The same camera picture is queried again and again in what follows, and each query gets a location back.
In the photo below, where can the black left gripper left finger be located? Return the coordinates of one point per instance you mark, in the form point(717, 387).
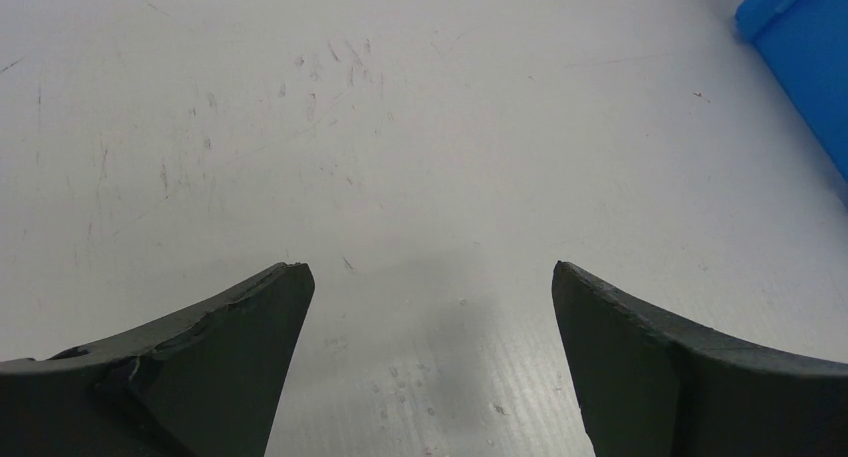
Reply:
point(202, 381)

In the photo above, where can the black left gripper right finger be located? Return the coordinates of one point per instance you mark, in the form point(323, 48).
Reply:
point(649, 382)

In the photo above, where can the blue plastic bin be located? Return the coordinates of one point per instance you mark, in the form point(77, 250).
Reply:
point(804, 44)

